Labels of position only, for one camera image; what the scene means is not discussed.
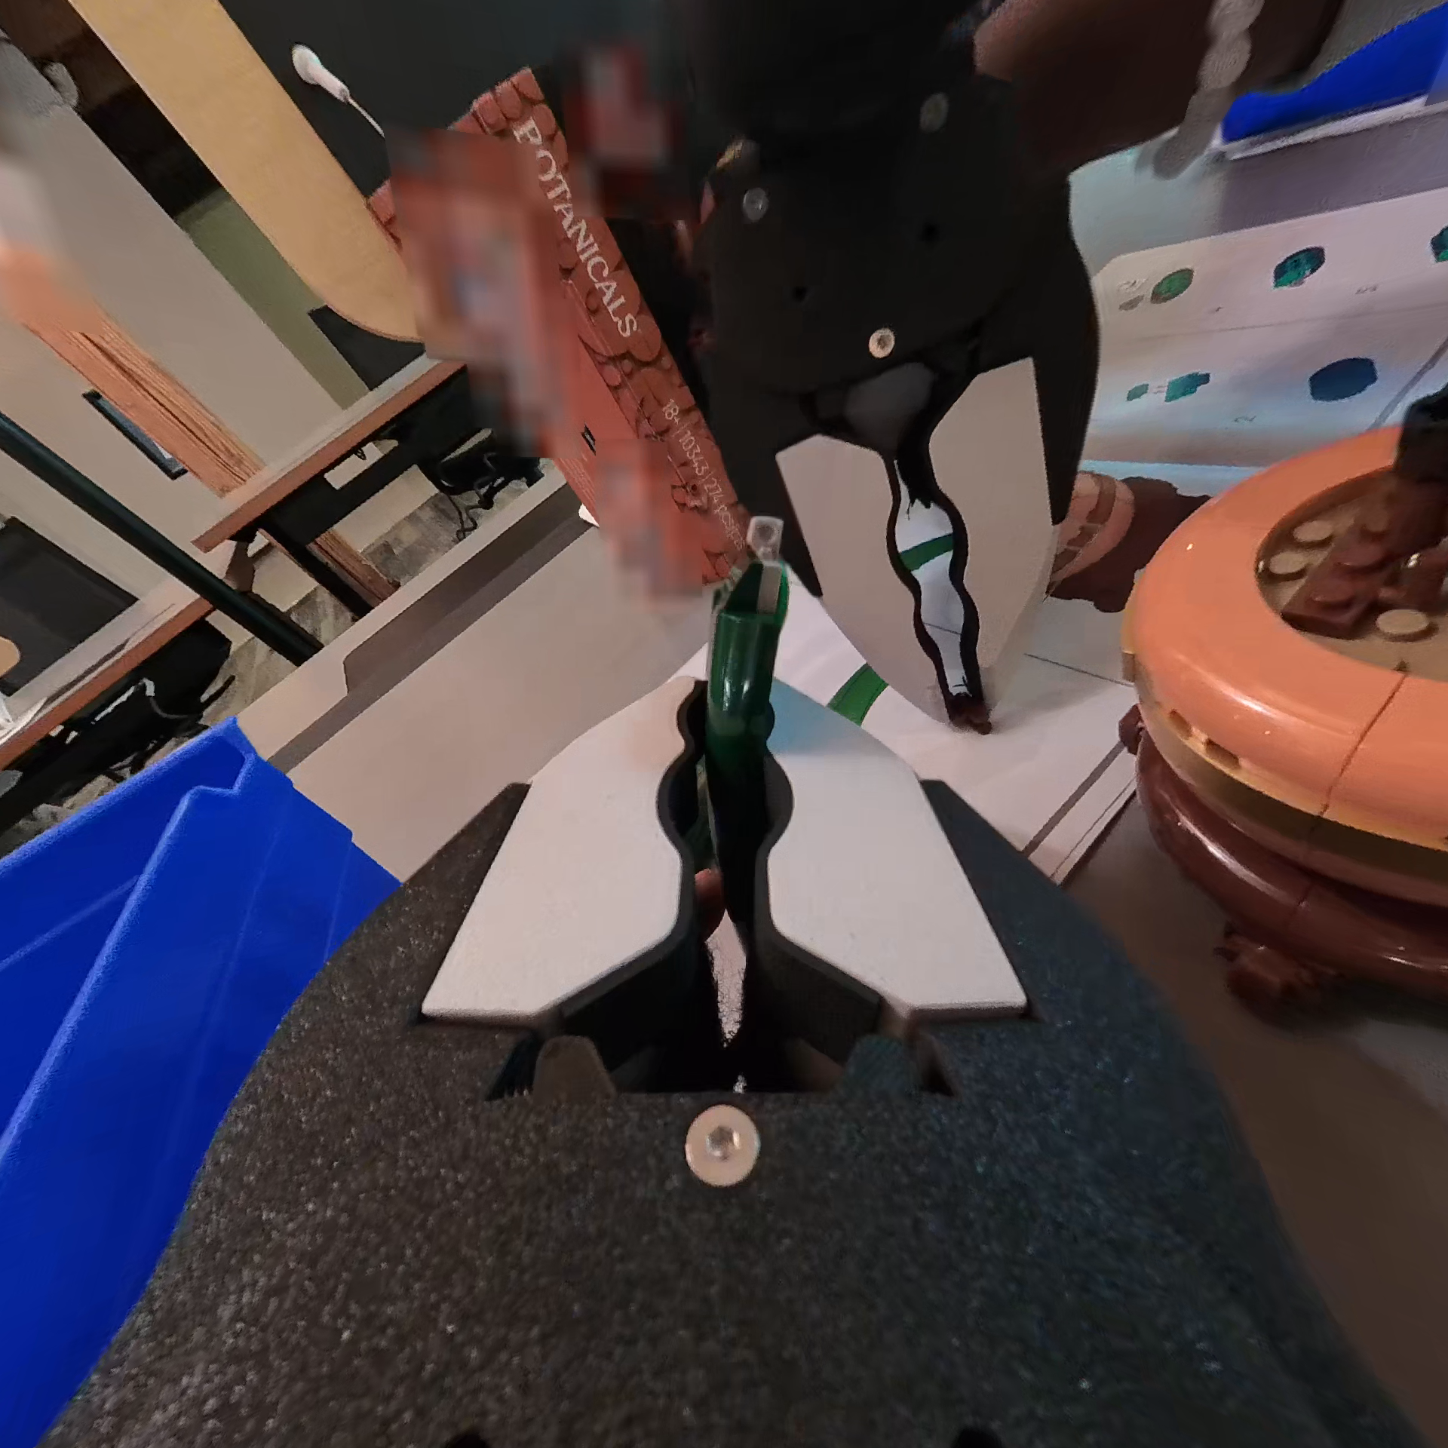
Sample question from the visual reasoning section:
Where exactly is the white printed sheet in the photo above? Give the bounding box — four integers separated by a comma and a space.
1080, 214, 1448, 469

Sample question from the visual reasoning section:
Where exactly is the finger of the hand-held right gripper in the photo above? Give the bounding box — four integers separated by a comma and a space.
775, 433, 963, 726
928, 356, 1063, 730

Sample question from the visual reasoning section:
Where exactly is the dark wall vent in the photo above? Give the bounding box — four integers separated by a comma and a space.
83, 387, 190, 481

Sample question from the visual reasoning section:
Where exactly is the brown-top table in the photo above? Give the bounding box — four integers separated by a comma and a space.
0, 588, 240, 782
192, 360, 470, 617

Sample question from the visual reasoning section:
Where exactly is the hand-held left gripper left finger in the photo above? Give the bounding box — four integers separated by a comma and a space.
420, 675, 708, 1033

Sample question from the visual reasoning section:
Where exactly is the person's right forearm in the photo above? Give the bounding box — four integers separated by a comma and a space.
1245, 0, 1375, 97

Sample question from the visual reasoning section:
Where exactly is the brick flower set box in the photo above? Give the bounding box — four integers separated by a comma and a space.
368, 61, 754, 590

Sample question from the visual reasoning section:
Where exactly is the orange brick flower pot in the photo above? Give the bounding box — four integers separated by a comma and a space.
1120, 423, 1448, 1014

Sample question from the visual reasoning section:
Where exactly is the white cable with plug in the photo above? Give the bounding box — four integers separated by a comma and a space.
290, 42, 391, 138

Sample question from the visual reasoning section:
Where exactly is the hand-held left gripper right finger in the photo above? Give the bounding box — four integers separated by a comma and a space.
752, 680, 1032, 1035

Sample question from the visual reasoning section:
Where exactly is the green brick leaf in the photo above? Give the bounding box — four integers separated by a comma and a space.
702, 513, 794, 907

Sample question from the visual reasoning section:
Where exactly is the light wooden curved board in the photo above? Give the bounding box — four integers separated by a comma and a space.
67, 0, 422, 341

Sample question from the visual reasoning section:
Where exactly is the brown wood slat panel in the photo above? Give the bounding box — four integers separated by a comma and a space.
23, 304, 267, 498

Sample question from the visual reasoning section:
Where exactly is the black office chair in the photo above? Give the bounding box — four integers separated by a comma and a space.
430, 446, 545, 538

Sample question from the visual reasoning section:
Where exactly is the blue plastic bin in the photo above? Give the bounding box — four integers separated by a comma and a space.
0, 713, 403, 1448

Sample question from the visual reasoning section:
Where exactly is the white instruction booklet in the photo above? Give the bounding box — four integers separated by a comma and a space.
706, 458, 1206, 886

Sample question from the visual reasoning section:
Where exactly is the person's right hand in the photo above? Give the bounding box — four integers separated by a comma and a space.
978, 0, 1212, 170

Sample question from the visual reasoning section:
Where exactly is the black metal pole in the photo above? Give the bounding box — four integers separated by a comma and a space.
0, 412, 328, 667

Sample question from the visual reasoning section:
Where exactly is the blue container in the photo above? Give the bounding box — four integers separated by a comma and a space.
1216, 23, 1448, 153

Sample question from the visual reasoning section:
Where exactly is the pale bead bracelet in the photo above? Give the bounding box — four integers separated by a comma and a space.
1155, 0, 1262, 176

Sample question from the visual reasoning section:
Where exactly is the grey desk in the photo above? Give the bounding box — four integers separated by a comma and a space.
232, 136, 1448, 1448

